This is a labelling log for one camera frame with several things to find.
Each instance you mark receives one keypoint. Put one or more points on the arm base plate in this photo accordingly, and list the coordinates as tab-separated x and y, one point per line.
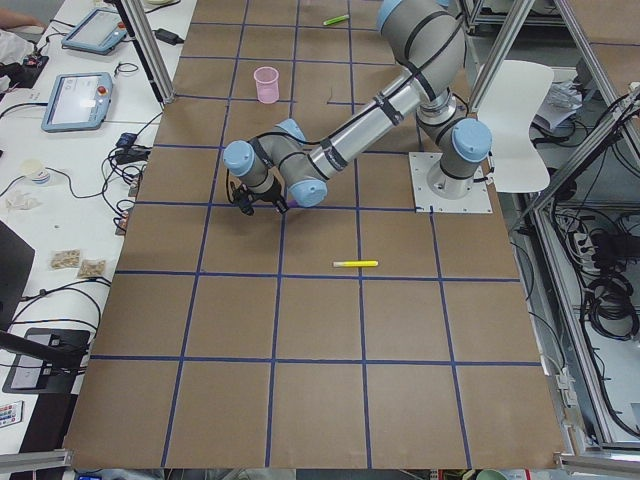
434	192

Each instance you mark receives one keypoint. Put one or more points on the paper cup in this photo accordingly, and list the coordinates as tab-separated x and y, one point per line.
35	171

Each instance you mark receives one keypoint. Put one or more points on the black power adapter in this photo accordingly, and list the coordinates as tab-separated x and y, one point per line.
168	37

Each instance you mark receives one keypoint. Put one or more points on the white chair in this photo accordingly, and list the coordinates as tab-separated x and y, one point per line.
508	109

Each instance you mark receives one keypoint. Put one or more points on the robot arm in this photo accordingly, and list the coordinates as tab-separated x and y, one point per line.
429	45

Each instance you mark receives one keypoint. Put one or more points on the snack bag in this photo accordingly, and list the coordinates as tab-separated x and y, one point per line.
91	268
65	259

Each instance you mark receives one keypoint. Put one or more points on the aluminium frame post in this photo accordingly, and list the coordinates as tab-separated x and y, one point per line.
140	31

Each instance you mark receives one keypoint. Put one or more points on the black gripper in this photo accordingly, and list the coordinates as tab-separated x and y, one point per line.
273	192

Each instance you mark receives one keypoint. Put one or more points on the pink mesh cup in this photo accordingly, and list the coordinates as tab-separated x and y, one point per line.
267	84

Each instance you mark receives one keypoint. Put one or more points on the teach pendant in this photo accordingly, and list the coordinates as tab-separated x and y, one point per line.
98	33
78	102

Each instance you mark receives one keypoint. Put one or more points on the far teach pendant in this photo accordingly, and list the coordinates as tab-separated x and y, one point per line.
98	33

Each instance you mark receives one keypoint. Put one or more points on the green pen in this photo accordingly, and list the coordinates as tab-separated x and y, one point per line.
336	20

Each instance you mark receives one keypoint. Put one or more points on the yellow pen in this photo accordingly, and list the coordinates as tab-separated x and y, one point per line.
355	264

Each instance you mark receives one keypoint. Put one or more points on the remote control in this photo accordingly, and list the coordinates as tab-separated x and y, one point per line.
11	413

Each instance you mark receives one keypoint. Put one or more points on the near teach pendant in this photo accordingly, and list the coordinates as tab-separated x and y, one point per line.
78	102

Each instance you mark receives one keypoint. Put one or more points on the black stand base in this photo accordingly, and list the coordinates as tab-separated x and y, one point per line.
47	360

